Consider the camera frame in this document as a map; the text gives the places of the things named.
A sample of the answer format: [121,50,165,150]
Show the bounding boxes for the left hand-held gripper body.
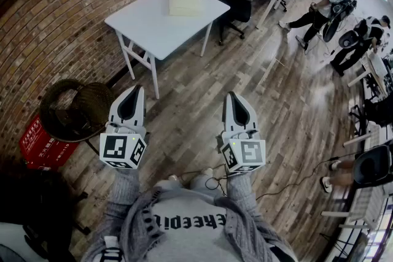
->
[99,121,147,170]

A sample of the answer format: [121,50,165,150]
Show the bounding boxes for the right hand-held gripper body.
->
[216,128,267,174]

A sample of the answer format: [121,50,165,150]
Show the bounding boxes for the person's left forearm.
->
[104,167,145,220]

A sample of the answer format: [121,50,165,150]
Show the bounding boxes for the person's right forearm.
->
[225,171,262,220]

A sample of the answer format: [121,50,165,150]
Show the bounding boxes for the brown wicker chair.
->
[39,79,116,144]

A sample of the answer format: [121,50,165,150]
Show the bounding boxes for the person's legs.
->
[153,167,222,196]

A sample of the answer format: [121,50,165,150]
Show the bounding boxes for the red box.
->
[18,114,79,170]

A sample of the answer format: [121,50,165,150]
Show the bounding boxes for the white folding table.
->
[104,0,232,100]

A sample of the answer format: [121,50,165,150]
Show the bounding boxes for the person's torso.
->
[81,177,299,262]

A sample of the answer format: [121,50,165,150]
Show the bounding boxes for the black mesh chair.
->
[352,144,393,193]

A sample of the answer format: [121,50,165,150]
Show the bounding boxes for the black cable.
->
[179,157,341,203]

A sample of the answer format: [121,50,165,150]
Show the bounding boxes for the black white backpack strap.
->
[103,235,124,262]

